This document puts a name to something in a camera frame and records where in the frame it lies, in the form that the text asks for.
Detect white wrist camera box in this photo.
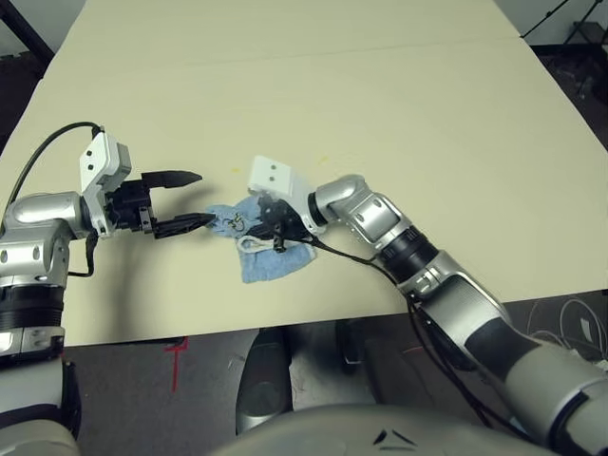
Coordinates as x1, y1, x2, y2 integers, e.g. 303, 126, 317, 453
78, 130, 133, 238
247, 155, 329, 237

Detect white floor cables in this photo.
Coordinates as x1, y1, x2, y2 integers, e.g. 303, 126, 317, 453
527, 295, 608, 365

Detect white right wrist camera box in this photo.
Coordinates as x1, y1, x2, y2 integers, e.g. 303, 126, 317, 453
247, 155, 329, 237

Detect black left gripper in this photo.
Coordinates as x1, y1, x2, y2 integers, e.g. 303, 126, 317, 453
106, 169, 217, 239

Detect black diagonal beam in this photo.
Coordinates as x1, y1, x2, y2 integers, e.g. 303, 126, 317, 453
0, 0, 54, 62

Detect light blue terry rag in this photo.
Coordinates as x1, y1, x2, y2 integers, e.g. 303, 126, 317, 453
204, 195, 318, 285

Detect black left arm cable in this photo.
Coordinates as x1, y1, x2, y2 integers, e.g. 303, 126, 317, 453
8, 122, 106, 279

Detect grey robot torso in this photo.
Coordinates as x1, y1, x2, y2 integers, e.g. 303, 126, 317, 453
208, 403, 541, 456

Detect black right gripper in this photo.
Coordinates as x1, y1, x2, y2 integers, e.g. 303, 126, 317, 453
245, 195, 311, 254

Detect red floor tape mark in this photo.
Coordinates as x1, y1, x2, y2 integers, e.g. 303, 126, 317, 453
162, 335, 191, 394

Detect dark grey left robot leg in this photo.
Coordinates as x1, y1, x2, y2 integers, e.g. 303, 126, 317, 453
235, 327, 293, 436

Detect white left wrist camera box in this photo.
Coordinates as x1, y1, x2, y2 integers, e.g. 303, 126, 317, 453
78, 130, 133, 238

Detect black tripod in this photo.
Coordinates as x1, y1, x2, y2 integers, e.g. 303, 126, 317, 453
520, 0, 608, 40

